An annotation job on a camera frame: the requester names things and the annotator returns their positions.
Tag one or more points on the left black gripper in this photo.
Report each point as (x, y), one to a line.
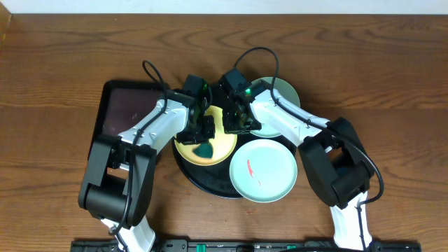
(196, 136)

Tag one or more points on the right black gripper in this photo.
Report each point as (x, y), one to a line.
(228, 127)

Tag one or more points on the green scrubbing sponge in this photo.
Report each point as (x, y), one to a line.
(204, 150)

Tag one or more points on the yellow plate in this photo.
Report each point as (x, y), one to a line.
(220, 147)

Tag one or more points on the light blue plate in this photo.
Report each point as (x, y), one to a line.
(263, 171)
(287, 91)

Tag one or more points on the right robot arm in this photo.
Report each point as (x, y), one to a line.
(334, 160)

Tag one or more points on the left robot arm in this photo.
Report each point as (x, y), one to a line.
(118, 181)

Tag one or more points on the round black tray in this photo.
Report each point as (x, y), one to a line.
(212, 175)

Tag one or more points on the black rectangular tray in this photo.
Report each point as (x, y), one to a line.
(123, 104)

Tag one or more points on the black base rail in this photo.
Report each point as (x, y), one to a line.
(181, 245)

